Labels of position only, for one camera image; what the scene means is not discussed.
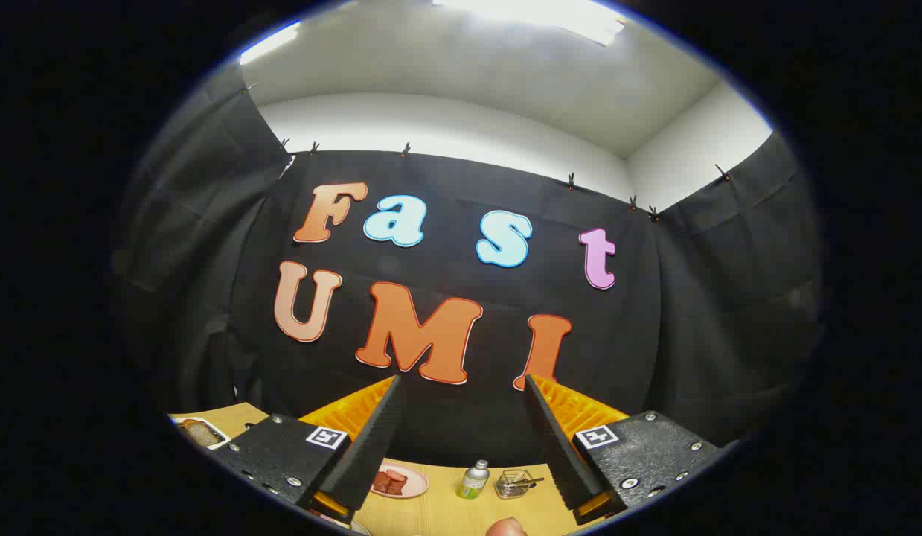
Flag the row of backdrop clips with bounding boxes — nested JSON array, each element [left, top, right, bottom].
[[241, 83, 731, 223]]

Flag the narrow ceiling light panel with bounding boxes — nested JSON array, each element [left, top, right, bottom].
[[240, 21, 302, 66]]

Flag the wide ceiling light panel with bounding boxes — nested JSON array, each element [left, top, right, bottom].
[[431, 0, 627, 47]]

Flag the small wire basket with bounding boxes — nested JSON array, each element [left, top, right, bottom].
[[495, 469, 536, 500]]

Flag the pink round plate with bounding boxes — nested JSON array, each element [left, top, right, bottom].
[[371, 462, 430, 499]]

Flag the toast bread slice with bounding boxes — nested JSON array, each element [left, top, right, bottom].
[[183, 421, 223, 448]]

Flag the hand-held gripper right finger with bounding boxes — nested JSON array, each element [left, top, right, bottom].
[[523, 374, 723, 526]]

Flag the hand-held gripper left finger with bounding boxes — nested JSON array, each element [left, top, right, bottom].
[[210, 374, 408, 526]]

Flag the brown meat pieces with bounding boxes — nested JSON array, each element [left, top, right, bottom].
[[371, 469, 408, 496]]

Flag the green label metal bottle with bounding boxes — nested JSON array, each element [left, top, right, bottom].
[[456, 459, 491, 500]]

